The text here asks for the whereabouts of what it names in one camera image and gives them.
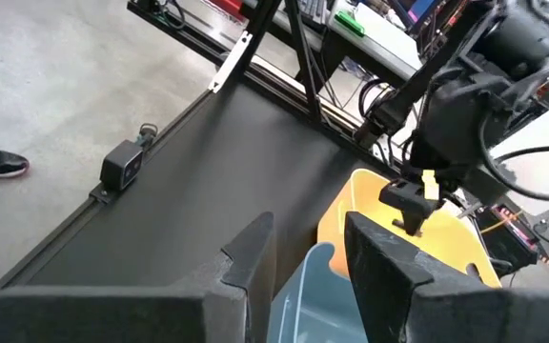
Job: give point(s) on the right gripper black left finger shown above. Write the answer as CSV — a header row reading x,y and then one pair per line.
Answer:
x,y
112,319

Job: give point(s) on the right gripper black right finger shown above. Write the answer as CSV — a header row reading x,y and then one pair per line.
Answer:
x,y
446,314

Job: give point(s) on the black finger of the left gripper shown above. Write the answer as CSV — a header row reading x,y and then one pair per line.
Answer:
x,y
405,200

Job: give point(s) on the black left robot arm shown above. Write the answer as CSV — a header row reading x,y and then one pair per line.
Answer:
x,y
517,43

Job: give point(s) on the yellow tape tag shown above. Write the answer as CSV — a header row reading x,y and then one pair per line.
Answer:
x,y
430,188

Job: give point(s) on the yellow plastic bin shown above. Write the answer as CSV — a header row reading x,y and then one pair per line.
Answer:
x,y
451,238

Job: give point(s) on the black storage crate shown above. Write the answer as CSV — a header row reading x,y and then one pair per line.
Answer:
x,y
503,248

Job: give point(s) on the grey desk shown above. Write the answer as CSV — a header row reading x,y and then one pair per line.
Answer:
x,y
389,40

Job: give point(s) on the dark blue screen device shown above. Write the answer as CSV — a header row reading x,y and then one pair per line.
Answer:
x,y
420,9

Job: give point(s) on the blue plastic bin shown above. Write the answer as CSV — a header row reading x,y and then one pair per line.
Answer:
x,y
317,305

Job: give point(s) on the green-edged tablet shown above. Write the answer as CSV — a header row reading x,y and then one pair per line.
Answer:
x,y
349,23

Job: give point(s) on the black table mat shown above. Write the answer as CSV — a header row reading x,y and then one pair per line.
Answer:
x,y
208,167

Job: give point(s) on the red box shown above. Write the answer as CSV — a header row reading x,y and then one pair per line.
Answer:
x,y
229,6

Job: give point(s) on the grey table-level camera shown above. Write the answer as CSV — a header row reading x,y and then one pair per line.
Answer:
x,y
122,167

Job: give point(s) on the white metal bracket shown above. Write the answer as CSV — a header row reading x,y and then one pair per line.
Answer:
x,y
230,62

